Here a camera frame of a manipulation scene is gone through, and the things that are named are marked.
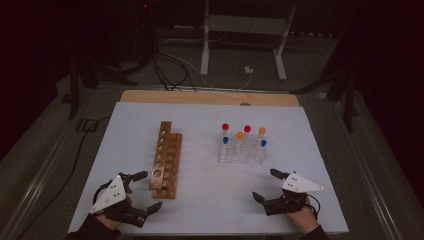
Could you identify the wooden test tube rack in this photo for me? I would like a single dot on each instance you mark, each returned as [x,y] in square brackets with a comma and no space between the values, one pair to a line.
[165,163]

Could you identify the person's left hand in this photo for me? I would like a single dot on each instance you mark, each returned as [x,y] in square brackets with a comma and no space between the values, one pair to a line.
[107,220]

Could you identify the white table mat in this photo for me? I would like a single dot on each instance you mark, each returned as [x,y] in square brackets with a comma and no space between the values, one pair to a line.
[206,200]

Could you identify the metal frame rail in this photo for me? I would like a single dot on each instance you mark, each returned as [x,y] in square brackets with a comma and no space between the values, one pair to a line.
[43,173]
[366,173]

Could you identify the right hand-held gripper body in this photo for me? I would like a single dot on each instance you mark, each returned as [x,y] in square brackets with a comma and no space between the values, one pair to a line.
[293,196]

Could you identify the orange-capped test tube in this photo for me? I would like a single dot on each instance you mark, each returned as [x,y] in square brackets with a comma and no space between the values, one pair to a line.
[262,130]
[240,135]

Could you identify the black floor stand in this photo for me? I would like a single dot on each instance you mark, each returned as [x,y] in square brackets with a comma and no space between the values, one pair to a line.
[348,100]
[75,90]

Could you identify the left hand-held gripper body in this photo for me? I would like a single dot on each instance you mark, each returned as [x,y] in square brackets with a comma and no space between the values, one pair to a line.
[111,195]

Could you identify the clear acrylic test tube rack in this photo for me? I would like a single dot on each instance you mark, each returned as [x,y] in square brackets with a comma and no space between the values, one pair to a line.
[242,154]

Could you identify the person's right hand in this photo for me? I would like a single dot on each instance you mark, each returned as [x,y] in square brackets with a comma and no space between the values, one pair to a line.
[304,220]

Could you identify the grey metal stand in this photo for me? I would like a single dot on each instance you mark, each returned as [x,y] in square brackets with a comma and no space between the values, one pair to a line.
[245,25]

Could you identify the red-capped test tube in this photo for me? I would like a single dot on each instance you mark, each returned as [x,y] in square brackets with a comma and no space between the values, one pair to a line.
[247,129]
[225,127]

